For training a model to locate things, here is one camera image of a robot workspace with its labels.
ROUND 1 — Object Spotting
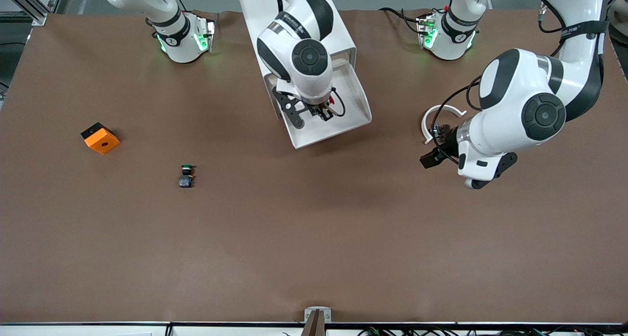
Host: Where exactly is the white drawer cabinet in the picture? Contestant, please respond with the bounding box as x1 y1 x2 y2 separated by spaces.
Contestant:
237 0 357 106

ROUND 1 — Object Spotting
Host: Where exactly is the green push button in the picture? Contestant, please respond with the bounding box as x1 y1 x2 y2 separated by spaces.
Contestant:
178 164 197 189

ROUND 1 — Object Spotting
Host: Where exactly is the white curved pipe clamp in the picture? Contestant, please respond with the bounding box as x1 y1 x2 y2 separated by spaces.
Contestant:
422 104 467 145

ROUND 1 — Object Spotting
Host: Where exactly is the brown table cover sheet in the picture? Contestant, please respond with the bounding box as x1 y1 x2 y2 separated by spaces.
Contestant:
0 8 628 324

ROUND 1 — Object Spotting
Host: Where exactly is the black arm base cable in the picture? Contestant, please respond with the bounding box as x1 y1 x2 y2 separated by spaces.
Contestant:
379 6 423 35

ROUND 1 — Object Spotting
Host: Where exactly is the small silver metal bracket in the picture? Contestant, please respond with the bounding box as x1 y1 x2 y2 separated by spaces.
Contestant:
304 307 332 336

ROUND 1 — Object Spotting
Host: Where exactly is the orange button enclosure box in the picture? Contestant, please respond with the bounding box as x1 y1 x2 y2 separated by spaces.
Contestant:
80 122 121 155

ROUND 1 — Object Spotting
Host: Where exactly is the aluminium frame profile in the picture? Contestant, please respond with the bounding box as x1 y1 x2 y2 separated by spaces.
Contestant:
0 0 67 26

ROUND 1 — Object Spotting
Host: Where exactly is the white table edge rail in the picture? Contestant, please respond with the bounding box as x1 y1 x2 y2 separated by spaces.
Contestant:
0 322 628 336

